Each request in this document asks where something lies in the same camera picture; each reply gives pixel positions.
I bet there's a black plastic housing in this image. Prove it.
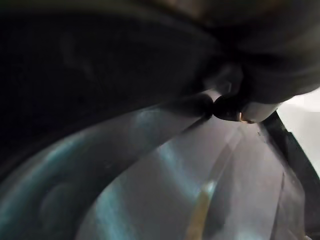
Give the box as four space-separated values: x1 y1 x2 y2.
0 7 320 240

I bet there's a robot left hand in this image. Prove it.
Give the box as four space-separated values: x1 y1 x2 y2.
192 0 320 125

